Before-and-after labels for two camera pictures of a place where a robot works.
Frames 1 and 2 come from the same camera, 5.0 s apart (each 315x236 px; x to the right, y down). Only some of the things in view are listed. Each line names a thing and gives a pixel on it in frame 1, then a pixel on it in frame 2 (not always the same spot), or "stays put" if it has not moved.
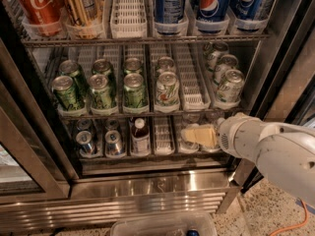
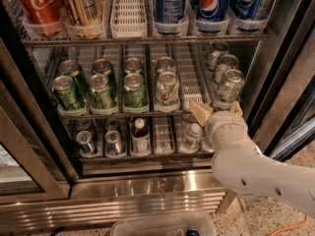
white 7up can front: (229, 88) stays put
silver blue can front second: (113, 146) stays put
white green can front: (167, 91) stays put
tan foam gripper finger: (205, 135) -> (201, 112)
